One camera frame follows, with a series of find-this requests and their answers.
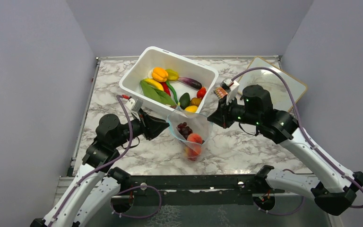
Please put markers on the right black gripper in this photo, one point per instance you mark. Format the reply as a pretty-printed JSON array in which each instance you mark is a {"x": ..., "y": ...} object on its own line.
[{"x": 221, "y": 116}]

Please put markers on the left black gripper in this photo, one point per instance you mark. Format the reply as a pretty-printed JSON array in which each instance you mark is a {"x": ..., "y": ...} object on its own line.
[{"x": 152, "y": 126}]

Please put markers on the purple grape bunch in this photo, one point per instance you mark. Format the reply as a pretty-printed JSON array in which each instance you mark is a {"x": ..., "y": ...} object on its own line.
[{"x": 184, "y": 129}]

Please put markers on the clear zip top bag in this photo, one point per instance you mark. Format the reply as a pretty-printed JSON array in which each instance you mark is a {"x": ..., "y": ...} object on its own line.
[{"x": 196, "y": 121}]

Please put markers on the peach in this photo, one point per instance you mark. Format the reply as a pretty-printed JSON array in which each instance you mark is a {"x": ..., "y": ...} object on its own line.
[{"x": 195, "y": 138}]

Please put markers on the red apple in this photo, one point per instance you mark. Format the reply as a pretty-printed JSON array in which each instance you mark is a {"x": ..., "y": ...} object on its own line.
[{"x": 192, "y": 154}]

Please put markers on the orange bell pepper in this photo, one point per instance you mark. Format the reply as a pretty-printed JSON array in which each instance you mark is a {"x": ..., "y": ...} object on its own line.
[{"x": 159, "y": 74}]

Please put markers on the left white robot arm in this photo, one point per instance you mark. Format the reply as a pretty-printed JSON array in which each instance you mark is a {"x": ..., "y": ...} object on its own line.
[{"x": 97, "y": 180}]

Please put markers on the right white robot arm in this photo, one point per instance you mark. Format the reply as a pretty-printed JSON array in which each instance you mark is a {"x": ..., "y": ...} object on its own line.
[{"x": 332, "y": 187}]

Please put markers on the small orange fruit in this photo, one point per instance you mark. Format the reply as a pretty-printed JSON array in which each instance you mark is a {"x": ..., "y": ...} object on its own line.
[{"x": 195, "y": 101}]

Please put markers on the green leaf vegetable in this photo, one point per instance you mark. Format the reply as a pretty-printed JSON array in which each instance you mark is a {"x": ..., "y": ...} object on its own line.
[{"x": 156, "y": 94}]

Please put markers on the yellow lemon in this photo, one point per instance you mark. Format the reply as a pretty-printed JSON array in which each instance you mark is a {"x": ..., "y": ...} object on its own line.
[{"x": 191, "y": 109}]

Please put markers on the red strawberry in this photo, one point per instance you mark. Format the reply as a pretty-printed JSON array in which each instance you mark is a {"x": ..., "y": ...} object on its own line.
[{"x": 201, "y": 93}]

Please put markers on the green avocado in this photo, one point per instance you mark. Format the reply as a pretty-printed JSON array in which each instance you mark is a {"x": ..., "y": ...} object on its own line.
[{"x": 184, "y": 100}]

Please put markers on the green chili pepper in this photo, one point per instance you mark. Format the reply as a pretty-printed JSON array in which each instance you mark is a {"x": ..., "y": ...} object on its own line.
[{"x": 173, "y": 92}]

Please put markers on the red chili pepper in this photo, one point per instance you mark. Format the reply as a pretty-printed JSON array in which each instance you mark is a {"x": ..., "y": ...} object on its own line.
[{"x": 166, "y": 88}]

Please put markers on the dark eggplant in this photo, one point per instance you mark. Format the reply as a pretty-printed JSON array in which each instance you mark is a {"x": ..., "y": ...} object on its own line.
[{"x": 190, "y": 82}]

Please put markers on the yellow banana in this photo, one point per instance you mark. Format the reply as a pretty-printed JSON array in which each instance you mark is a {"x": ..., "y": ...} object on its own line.
[{"x": 154, "y": 83}]

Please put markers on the wood framed whiteboard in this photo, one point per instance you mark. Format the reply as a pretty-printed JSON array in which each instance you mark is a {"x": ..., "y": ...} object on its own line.
[{"x": 271, "y": 83}]

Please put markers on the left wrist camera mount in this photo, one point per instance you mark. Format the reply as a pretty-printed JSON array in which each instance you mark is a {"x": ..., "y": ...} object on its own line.
[{"x": 134, "y": 105}]

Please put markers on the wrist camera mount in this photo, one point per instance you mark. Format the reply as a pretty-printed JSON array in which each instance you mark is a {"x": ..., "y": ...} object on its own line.
[
  {"x": 230, "y": 89},
  {"x": 134, "y": 105}
]

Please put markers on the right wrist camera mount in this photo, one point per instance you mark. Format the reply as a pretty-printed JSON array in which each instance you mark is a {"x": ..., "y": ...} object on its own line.
[{"x": 230, "y": 89}]

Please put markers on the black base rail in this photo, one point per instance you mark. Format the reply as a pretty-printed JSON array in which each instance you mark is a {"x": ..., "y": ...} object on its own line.
[{"x": 185, "y": 190}]

